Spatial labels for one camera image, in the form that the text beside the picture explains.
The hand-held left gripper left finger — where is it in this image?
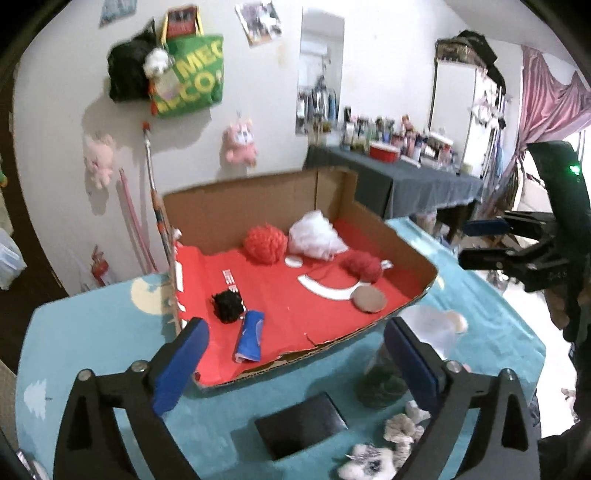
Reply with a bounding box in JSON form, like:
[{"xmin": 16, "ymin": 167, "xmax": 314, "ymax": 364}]
[{"xmin": 54, "ymin": 317, "xmax": 211, "ymax": 480}]

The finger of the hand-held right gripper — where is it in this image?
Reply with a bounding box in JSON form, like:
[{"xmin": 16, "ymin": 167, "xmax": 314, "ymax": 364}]
[
  {"xmin": 458, "ymin": 240, "xmax": 570, "ymax": 280},
  {"xmin": 463, "ymin": 211, "xmax": 555, "ymax": 241}
]

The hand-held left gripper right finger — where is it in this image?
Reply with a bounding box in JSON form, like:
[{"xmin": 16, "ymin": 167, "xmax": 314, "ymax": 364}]
[{"xmin": 384, "ymin": 317, "xmax": 541, "ymax": 480}]

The blue tube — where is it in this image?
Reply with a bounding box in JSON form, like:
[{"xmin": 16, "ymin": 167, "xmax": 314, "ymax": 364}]
[{"xmin": 233, "ymin": 310, "xmax": 265, "ymax": 363}]

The black pom-pom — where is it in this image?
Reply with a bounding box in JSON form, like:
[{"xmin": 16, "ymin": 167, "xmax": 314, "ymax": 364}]
[{"xmin": 211, "ymin": 291, "xmax": 245, "ymax": 325}]

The brown round pad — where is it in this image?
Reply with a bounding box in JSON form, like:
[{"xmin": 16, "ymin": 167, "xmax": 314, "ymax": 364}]
[{"xmin": 352, "ymin": 286, "xmax": 387, "ymax": 313}]

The small white bunny plush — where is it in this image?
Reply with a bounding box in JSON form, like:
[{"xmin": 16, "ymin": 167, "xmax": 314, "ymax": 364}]
[{"xmin": 337, "ymin": 443, "xmax": 399, "ymax": 480}]

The dark red crochet ball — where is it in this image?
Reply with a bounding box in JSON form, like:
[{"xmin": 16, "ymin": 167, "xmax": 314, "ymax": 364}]
[{"xmin": 342, "ymin": 251, "xmax": 393, "ymax": 283}]

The cardboard box red lining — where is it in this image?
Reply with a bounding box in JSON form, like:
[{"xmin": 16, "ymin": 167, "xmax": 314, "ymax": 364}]
[{"xmin": 161, "ymin": 167, "xmax": 439, "ymax": 398}]

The white mesh bath pouf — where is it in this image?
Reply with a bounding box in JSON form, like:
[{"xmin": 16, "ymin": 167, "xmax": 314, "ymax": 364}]
[{"xmin": 288, "ymin": 210, "xmax": 349, "ymax": 259}]

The large glass jar silver lid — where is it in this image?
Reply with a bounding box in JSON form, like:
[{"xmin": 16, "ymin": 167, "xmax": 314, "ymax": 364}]
[{"xmin": 355, "ymin": 305, "xmax": 462, "ymax": 409}]

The side table with grey cloth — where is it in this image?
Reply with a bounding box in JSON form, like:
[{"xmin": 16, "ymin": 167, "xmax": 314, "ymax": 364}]
[{"xmin": 305, "ymin": 144, "xmax": 485, "ymax": 220}]

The pink curtain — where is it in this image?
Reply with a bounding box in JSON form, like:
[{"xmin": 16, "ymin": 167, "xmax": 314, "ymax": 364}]
[{"xmin": 496, "ymin": 45, "xmax": 591, "ymax": 204}]

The white wardrobe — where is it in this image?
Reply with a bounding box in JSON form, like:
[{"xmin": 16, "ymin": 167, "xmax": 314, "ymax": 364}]
[{"xmin": 429, "ymin": 60, "xmax": 509, "ymax": 185}]

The black box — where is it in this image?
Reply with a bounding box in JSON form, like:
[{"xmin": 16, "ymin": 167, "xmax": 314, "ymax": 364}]
[{"xmin": 254, "ymin": 392, "xmax": 348, "ymax": 461}]

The red bowl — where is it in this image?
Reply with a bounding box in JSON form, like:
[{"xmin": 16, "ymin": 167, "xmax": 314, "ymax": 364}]
[{"xmin": 368, "ymin": 141, "xmax": 400, "ymax": 162}]

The cluster of cosmetic bottles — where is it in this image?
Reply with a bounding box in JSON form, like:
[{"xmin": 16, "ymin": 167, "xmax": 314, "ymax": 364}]
[{"xmin": 314, "ymin": 106, "xmax": 474, "ymax": 175}]

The black clothes pile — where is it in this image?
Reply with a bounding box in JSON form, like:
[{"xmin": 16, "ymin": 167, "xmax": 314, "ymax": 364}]
[{"xmin": 457, "ymin": 30, "xmax": 506, "ymax": 93}]

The orange-tipped pole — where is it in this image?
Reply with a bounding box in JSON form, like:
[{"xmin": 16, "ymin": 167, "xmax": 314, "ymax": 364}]
[{"xmin": 142, "ymin": 121, "xmax": 174, "ymax": 273}]

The patterned suitcase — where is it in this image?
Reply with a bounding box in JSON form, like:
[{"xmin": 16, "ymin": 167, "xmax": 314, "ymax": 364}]
[{"xmin": 435, "ymin": 38, "xmax": 481, "ymax": 65}]

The clear plastic bag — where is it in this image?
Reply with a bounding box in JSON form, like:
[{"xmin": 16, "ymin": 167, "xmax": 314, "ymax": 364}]
[{"xmin": 0, "ymin": 228, "xmax": 27, "ymax": 291}]

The pale pink plush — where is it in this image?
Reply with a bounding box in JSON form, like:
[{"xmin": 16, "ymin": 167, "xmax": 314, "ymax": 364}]
[{"xmin": 83, "ymin": 133, "xmax": 116, "ymax": 189}]

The pink plush white face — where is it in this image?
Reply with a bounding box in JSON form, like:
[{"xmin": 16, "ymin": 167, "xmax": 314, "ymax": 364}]
[{"xmin": 222, "ymin": 117, "xmax": 258, "ymax": 166}]

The green tote bag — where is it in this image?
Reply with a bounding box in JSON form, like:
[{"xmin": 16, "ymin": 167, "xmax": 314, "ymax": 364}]
[{"xmin": 154, "ymin": 7, "xmax": 225, "ymax": 118}]

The black bag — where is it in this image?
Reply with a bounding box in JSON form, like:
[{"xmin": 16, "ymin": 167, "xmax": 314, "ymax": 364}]
[{"xmin": 107, "ymin": 23, "xmax": 158, "ymax": 103}]

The wall mirror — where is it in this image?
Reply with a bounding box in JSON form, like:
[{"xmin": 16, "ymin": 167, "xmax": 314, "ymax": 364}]
[{"xmin": 295, "ymin": 7, "xmax": 345, "ymax": 136}]

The white plush keychain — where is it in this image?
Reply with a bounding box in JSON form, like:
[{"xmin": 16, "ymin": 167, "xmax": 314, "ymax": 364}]
[{"xmin": 143, "ymin": 46, "xmax": 172, "ymax": 77}]

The wall photo poster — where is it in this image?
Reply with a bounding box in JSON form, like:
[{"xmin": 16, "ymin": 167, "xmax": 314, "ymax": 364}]
[{"xmin": 235, "ymin": 1, "xmax": 283, "ymax": 47}]

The red wall card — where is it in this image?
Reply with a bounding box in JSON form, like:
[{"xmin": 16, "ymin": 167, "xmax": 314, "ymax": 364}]
[{"xmin": 166, "ymin": 4, "xmax": 200, "ymax": 38}]

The blue wall poster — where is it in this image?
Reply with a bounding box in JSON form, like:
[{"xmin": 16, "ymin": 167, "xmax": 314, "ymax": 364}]
[{"xmin": 99, "ymin": 0, "xmax": 139, "ymax": 26}]

